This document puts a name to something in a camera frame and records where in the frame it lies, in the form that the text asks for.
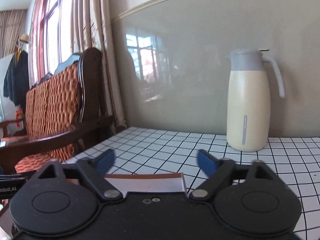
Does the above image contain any light blue cloth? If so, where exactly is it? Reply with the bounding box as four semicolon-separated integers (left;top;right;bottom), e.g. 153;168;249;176
30;52;82;89

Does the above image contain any black jacket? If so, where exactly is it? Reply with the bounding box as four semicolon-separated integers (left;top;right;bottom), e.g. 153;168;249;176
3;50;30;107

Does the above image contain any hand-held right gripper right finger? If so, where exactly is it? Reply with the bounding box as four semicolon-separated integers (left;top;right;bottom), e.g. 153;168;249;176
189;149;282;202

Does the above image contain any beige patterned curtain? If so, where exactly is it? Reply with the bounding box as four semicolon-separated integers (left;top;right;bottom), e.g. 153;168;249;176
71;0;127;133

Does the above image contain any dark wooden armchair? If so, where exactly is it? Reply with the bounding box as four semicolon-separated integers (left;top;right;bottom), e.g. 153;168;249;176
0;47;114;175

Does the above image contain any brown wooden chair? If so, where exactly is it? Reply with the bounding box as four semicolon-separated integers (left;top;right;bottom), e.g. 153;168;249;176
0;119;27;140

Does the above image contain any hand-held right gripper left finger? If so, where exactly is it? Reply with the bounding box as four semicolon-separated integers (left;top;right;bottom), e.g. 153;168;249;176
29;149;123;202

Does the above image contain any cream thermos jug grey lid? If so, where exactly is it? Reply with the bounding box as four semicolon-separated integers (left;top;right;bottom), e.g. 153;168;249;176
225;49;285;152

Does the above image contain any red framed window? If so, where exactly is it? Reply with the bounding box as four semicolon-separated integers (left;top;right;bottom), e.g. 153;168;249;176
29;0;77;78

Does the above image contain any brown cardboard box tray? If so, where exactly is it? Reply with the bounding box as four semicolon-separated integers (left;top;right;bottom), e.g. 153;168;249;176
65;172;188;196

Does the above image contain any orange quilted chair cushion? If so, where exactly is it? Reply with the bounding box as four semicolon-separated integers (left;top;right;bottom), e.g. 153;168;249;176
15;61;82;173

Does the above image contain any brown pleated curtain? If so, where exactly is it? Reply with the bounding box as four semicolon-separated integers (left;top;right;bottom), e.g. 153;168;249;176
0;10;27;58

